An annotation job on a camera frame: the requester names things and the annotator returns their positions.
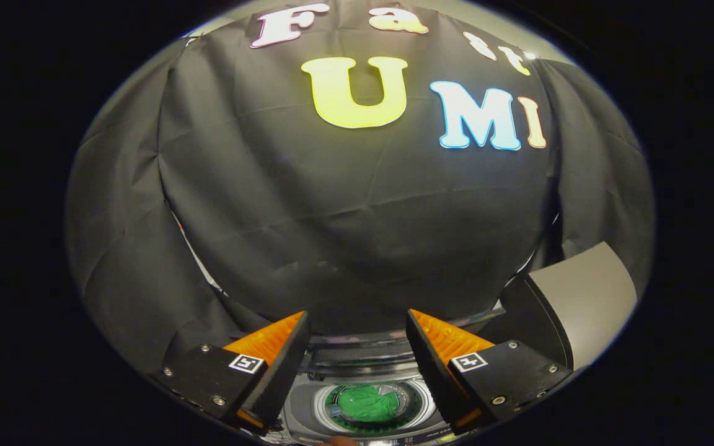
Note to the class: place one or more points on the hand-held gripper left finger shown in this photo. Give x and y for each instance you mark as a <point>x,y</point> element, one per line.
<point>282,365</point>

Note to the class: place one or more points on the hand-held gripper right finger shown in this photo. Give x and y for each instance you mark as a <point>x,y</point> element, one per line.
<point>431,365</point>

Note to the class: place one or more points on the grey washing machine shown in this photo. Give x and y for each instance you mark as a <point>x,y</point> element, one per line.
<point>302,406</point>

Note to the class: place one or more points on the green polo shirt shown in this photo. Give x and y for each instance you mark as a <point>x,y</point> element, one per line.
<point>366,402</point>

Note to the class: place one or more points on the black backdrop cloth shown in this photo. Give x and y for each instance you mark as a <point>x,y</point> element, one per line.
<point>332,217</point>

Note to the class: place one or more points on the beige cabinet with black frame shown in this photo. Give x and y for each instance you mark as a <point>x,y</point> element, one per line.
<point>586,297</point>

